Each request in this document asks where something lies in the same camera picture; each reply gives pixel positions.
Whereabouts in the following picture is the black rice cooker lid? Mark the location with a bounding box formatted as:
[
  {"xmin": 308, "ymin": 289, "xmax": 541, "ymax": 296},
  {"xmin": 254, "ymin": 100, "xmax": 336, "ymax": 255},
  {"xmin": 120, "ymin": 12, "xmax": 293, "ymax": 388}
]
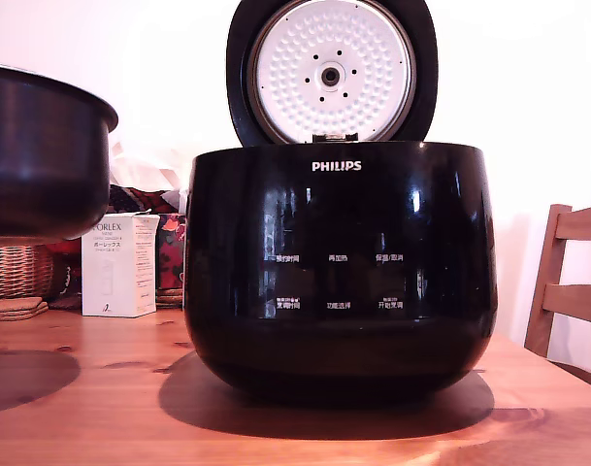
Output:
[{"xmin": 225, "ymin": 0, "xmax": 441, "ymax": 148}]

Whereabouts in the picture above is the floral red black tin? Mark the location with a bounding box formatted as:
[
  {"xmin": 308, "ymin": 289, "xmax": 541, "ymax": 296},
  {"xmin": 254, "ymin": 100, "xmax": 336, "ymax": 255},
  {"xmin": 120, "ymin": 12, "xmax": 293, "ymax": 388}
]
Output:
[{"xmin": 154, "ymin": 213, "xmax": 187, "ymax": 293}]

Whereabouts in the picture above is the white Porlex carton box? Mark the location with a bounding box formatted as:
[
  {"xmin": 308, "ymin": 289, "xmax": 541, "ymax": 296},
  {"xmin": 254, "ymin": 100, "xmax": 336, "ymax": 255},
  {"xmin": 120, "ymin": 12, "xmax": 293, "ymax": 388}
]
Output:
[{"xmin": 81, "ymin": 211, "xmax": 161, "ymax": 319}]

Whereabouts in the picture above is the white fabric bag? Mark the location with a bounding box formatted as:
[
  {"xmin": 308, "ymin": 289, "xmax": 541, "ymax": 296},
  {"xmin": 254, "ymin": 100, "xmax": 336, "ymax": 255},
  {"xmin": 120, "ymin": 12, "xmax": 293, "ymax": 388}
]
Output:
[{"xmin": 109, "ymin": 140, "xmax": 195, "ymax": 216}]

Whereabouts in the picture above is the wooden chair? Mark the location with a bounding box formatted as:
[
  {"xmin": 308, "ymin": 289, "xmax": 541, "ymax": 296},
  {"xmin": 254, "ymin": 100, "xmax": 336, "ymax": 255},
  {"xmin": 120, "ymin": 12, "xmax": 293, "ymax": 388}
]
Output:
[{"xmin": 523, "ymin": 203, "xmax": 591, "ymax": 391}]

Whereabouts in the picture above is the red glass bowl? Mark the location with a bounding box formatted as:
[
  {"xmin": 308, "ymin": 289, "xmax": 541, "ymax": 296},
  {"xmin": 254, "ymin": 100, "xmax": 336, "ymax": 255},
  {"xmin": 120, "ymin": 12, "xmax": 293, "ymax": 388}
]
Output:
[{"xmin": 45, "ymin": 237, "xmax": 83, "ymax": 257}]

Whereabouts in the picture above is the black cooking pot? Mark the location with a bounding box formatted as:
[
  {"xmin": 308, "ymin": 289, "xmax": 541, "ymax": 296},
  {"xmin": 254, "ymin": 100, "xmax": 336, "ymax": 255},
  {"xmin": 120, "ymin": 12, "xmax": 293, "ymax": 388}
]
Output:
[{"xmin": 0, "ymin": 62, "xmax": 120, "ymax": 245}]

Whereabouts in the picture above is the black Philips rice cooker body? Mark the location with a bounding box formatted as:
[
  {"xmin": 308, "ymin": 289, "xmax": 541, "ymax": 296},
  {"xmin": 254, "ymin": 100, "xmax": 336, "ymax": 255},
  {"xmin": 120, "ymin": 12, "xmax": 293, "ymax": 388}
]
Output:
[{"xmin": 184, "ymin": 140, "xmax": 499, "ymax": 407}]

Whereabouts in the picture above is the woven wicker basket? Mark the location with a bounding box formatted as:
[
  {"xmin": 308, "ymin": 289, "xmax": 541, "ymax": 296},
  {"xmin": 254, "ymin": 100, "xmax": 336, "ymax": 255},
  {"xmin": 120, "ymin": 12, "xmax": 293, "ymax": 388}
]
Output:
[{"xmin": 0, "ymin": 242, "xmax": 56, "ymax": 302}]

